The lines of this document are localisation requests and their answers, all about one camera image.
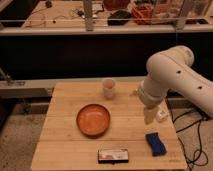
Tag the black cloth on bench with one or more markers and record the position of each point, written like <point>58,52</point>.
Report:
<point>119,17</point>

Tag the white plastic bottle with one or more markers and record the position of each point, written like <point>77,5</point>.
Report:
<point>162,114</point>

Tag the translucent plastic cup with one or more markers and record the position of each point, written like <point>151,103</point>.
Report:
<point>108,87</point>

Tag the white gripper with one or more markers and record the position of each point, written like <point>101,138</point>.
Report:
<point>149,115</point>

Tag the orange round bowl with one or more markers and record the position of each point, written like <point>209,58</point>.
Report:
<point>93,119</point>

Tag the blue sponge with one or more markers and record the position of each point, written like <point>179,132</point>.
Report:
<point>156,145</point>

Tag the grey metal post right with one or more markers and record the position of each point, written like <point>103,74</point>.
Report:
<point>185,8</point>

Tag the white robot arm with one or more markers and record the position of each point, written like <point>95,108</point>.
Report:
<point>171,69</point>

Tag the grey metal post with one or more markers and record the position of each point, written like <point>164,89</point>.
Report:
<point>185,8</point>
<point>88,14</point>

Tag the black white rectangular box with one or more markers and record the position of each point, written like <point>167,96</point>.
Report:
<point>113,156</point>

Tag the orange basket on bench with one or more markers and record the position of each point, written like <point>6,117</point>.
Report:
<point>142,15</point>

